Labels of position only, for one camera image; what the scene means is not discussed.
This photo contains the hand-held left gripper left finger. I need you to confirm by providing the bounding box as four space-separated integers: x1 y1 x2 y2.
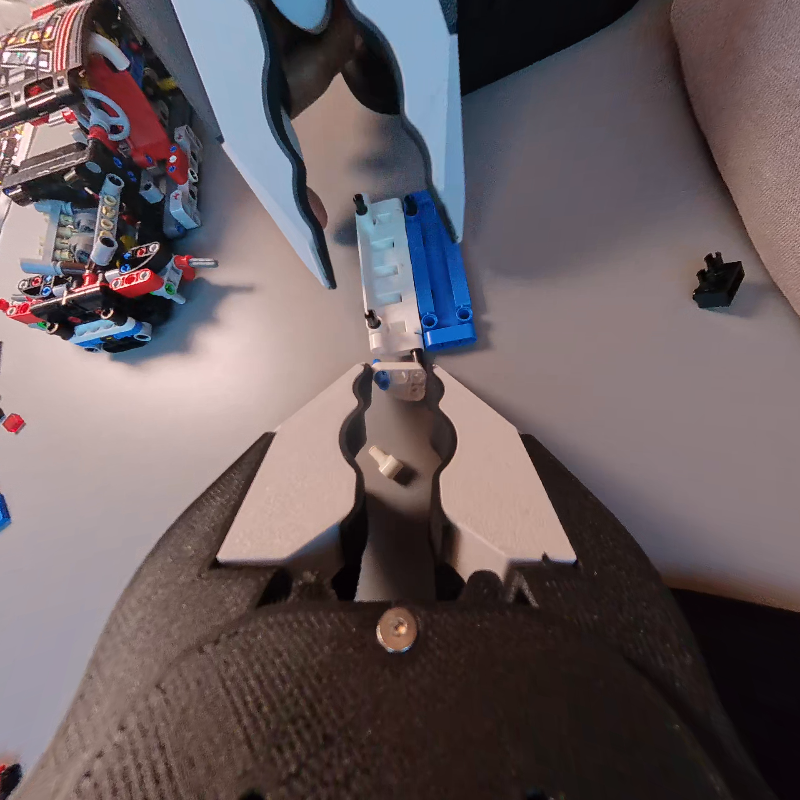
214 362 375 585

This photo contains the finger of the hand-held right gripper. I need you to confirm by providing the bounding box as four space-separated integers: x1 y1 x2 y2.
170 0 338 291
347 0 467 245

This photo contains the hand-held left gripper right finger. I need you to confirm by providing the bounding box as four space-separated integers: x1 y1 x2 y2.
425 363 578 586

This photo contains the small white lego connector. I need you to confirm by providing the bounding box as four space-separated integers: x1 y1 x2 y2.
367 445 406 485
370 358 428 403

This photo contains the blue and white lego panel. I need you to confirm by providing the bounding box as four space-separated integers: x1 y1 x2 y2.
352 189 479 363

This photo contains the black lego connector block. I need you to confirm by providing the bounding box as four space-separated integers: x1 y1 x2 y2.
692 251 746 311

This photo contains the partly built lego car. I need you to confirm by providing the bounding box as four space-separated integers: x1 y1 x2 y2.
0 0 220 356

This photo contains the pile of mixed lego pieces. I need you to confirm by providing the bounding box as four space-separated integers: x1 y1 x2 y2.
0 340 27 533

